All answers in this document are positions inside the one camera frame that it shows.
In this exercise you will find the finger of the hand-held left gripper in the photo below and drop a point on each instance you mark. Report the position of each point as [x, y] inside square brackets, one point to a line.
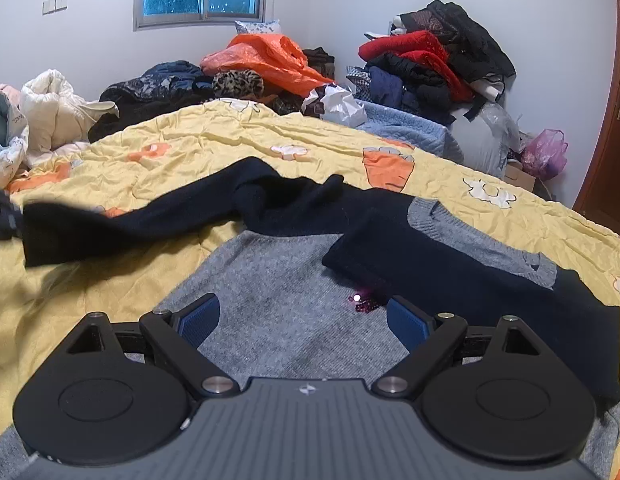
[1, 215]

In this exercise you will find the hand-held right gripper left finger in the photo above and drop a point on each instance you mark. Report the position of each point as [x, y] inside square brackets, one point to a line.
[201, 318]

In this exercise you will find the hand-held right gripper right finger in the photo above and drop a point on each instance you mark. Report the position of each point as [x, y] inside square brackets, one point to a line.
[405, 321]

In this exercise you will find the grey and navy sweater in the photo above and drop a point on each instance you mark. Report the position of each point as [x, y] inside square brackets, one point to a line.
[290, 290]

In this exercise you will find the dark blue patterned clothes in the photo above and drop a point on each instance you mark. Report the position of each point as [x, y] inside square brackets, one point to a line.
[155, 85]

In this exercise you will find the white printed cloth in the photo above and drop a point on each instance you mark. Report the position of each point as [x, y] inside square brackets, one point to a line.
[10, 145]

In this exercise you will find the white puffer jacket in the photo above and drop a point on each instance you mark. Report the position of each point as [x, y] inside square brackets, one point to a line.
[60, 110]

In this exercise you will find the cardboard box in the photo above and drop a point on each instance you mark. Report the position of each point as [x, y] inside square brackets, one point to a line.
[518, 176]

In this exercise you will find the yellow printed blanket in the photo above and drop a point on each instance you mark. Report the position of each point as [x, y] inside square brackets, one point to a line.
[190, 130]

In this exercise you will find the light blue fleece blanket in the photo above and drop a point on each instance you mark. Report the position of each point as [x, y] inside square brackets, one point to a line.
[414, 130]

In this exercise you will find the clear plastic bag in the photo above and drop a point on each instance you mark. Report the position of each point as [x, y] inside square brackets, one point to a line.
[502, 127]

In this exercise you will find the pink plastic bag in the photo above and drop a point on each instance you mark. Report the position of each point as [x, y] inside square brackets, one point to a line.
[545, 155]

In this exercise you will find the white plastic bag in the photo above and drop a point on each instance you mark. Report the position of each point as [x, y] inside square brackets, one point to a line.
[340, 105]

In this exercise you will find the leopard print garment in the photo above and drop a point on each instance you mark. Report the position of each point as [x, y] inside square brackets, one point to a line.
[237, 85]

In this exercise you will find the navy jacket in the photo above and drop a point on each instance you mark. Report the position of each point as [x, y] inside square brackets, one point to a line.
[404, 82]

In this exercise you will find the wooden door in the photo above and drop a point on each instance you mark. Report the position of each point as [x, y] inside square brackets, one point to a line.
[607, 160]

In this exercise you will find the orange plastic bag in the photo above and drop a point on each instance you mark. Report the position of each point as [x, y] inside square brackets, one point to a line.
[262, 57]

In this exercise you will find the dark brown garment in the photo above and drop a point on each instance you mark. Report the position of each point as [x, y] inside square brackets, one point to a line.
[320, 62]

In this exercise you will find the red garment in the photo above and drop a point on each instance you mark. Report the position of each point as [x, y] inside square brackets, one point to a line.
[419, 47]

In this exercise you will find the black garment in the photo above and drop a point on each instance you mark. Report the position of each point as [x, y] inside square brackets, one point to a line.
[469, 40]

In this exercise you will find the blue patterned pillow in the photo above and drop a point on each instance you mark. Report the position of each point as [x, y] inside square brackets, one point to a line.
[257, 27]

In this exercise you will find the white wall switch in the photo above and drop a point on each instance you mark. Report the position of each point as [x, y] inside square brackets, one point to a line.
[55, 4]

